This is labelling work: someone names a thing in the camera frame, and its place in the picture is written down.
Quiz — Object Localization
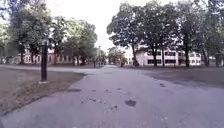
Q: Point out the grey asphalt path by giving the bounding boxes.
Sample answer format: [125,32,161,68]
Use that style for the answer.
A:
[0,63,224,128]

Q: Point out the white building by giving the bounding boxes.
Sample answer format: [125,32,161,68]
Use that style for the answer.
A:
[123,46,203,67]

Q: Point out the row of large trees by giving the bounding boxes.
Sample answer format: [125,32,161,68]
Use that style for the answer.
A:
[106,0,224,68]

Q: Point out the red brick building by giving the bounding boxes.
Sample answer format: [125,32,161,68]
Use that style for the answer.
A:
[11,49,84,66]

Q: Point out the shaded grass field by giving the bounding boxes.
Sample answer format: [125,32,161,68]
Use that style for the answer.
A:
[121,64,224,88]

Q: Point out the dry grass field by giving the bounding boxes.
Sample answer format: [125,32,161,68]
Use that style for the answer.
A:
[0,66,87,116]

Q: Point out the dark post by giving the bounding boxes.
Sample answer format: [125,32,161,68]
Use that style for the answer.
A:
[40,39,49,83]

